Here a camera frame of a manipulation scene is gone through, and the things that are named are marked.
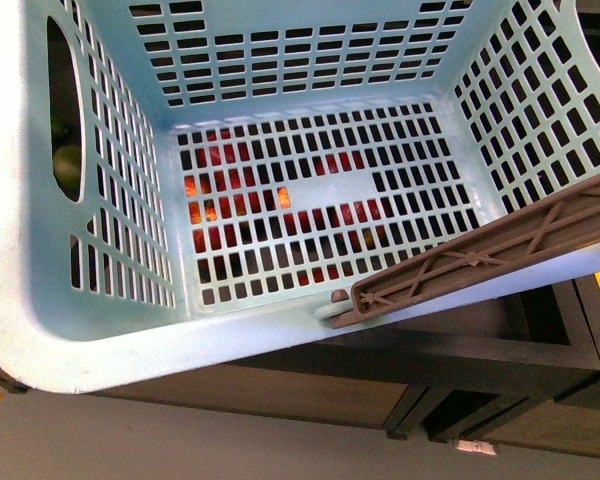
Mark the light blue plastic basket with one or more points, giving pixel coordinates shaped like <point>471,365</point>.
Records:
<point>186,183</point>

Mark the brown basket handle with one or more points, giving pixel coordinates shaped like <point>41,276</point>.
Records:
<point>559,224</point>

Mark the dark wooden display stand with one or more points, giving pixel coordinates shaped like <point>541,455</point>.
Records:
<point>521,368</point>

